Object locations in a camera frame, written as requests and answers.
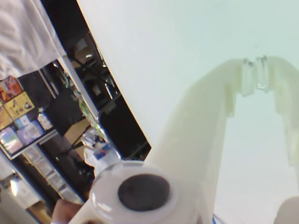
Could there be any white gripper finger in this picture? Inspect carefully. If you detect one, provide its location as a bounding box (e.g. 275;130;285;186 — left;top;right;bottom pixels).
255;55;299;175
72;57;256;224

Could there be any person hand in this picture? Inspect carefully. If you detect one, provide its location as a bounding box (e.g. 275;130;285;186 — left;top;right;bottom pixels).
51;197;86;224

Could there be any dark brown glossy cabinet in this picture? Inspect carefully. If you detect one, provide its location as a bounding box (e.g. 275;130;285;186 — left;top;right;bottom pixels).
41;0;152;161

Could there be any white blue plastic bag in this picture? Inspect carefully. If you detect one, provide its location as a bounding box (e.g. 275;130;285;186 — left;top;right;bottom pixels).
83;129;122;170

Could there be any tan wooden desk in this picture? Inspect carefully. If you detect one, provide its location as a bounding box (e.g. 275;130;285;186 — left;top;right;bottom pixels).
63;118;93;147

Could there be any clear plastic drawer unit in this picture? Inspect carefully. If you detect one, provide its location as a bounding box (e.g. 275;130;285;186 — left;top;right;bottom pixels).
23;144;86;203

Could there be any purple box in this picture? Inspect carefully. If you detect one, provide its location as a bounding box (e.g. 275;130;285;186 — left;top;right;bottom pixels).
16;123;44;146

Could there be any white framed display shelf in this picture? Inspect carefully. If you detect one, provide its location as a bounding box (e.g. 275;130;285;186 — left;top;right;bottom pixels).
0;59;62;161

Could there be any yellow box with black print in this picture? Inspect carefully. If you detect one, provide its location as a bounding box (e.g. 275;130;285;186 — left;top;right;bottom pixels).
3;91;35;120

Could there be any pastel blue box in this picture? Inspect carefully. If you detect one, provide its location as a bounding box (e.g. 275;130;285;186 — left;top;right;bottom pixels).
0;127;23;153

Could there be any white cabinet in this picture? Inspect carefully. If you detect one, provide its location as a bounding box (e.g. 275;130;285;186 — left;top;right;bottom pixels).
0;149;47;224

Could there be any person white shirt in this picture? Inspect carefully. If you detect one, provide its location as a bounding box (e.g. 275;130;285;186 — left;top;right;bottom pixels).
0;0;69;81

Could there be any thin blue cable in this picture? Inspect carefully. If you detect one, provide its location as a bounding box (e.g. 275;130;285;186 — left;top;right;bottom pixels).
211;212;226;224

